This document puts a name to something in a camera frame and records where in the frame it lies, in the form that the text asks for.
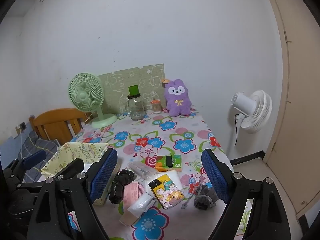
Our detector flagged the beige box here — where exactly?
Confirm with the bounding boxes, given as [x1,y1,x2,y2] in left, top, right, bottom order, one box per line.
[119,211,140,227]

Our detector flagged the plaid bedding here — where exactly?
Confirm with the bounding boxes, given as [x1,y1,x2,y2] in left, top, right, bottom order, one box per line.
[15,130,60,183]

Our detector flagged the black fan cable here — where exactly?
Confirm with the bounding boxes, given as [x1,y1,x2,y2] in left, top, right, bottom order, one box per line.
[234,113,240,147]

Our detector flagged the black plastic bag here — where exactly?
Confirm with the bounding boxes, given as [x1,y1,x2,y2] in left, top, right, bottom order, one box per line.
[109,169,137,205]

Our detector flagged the glass jar with green lid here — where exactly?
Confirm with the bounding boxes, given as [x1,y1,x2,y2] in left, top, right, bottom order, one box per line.
[121,85,146,121]

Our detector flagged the floral tablecloth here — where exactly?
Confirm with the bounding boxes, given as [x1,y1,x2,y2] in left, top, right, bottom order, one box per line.
[41,107,253,240]

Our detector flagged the orange green tissue pack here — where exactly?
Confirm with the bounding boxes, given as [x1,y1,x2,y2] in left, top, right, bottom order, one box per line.
[155,154,182,172]

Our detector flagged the wooden chair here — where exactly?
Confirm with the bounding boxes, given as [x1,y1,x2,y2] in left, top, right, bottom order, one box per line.
[29,108,92,145]

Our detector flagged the clear plastic packet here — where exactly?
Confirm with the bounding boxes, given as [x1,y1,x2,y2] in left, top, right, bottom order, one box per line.
[127,160,157,180]

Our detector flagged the yellow cartoon packet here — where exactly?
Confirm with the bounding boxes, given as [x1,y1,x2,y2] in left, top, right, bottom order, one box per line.
[148,174,185,210]

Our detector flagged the white standing fan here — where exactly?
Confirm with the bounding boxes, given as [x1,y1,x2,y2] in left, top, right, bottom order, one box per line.
[226,90,273,153]

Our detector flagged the grey sock with cord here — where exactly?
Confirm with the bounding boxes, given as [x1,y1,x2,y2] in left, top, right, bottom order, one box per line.
[181,181,217,211]

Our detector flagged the purple plush toy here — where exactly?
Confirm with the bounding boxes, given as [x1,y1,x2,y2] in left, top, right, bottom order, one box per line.
[162,79,193,117]

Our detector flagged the green printed board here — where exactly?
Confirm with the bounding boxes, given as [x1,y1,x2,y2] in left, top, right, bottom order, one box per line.
[97,64,165,114]

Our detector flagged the beige door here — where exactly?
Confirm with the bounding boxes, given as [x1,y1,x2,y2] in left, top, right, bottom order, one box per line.
[260,0,320,218]

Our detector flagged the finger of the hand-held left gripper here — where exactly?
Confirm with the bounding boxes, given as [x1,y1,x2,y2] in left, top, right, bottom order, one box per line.
[56,158,85,180]
[5,150,47,180]

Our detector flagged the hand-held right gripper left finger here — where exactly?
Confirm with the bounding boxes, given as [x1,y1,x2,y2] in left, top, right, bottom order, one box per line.
[26,148,118,240]

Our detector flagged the yellow printed fabric bin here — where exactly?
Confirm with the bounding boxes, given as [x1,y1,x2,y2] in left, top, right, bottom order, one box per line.
[41,142,110,207]

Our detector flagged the green desk fan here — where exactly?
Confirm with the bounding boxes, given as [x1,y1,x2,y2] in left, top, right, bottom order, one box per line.
[68,73,117,129]

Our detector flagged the white plastic packet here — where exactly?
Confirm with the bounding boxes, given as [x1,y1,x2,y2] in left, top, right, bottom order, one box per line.
[127,194,157,217]

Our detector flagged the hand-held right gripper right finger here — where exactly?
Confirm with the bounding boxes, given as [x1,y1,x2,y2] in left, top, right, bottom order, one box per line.
[201,149,292,240]

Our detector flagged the small jar with orange lid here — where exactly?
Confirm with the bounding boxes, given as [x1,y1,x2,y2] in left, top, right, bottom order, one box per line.
[150,99,162,114]

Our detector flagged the pink packet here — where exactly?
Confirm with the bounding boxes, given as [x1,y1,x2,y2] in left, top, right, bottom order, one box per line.
[122,182,145,212]

